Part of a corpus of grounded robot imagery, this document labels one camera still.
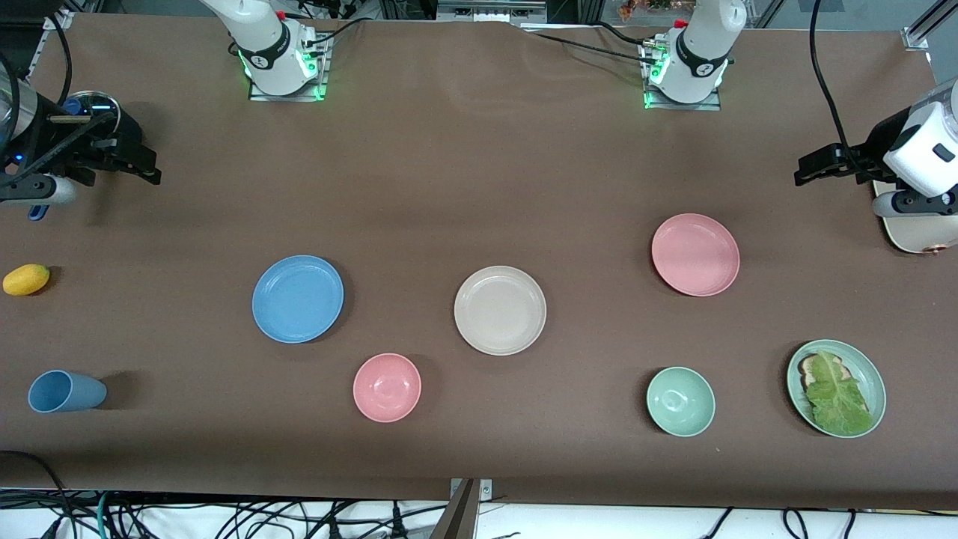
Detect pink plate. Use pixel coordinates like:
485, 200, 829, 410
651, 213, 741, 297

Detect blue plate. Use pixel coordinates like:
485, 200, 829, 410
251, 255, 345, 344

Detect beige toaster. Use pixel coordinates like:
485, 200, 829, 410
872, 180, 958, 255

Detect yellow lemon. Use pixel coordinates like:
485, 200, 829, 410
2, 264, 51, 296

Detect toasted bread slice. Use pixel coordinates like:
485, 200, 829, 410
798, 354, 848, 390

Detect green plate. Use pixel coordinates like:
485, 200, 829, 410
786, 339, 887, 439

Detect green lettuce leaf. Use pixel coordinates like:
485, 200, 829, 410
804, 350, 873, 436

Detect orange background objects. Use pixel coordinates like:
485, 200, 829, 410
617, 0, 697, 21

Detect blue plastic cup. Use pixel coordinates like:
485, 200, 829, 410
28, 370, 108, 414

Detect small green bowl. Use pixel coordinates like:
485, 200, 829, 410
646, 366, 716, 437

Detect small pink bowl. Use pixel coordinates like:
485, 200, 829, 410
353, 353, 422, 423

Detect beige plate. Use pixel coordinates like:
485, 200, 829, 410
454, 266, 547, 356

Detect grey equipment box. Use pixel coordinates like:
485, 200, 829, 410
436, 0, 549, 25

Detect dark angled bar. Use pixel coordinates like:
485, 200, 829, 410
430, 479, 480, 539

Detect blue-handled saucepan with glass lid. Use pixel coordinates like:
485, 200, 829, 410
28, 90, 122, 222

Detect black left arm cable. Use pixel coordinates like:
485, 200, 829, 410
809, 0, 861, 169

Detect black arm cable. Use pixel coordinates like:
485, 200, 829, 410
0, 15, 120, 188
809, 0, 861, 169

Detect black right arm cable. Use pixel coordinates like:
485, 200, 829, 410
0, 15, 120, 188

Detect aluminium frame profile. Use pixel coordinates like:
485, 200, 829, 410
902, 0, 958, 50

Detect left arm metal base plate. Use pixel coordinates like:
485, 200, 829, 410
642, 41, 724, 112

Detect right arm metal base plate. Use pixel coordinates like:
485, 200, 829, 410
248, 34, 329, 103

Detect black cables on table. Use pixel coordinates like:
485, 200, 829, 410
524, 21, 663, 68

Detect black looping floor cable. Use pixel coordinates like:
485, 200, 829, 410
0, 449, 76, 539

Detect metal table edge bracket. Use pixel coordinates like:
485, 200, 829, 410
449, 478, 494, 501

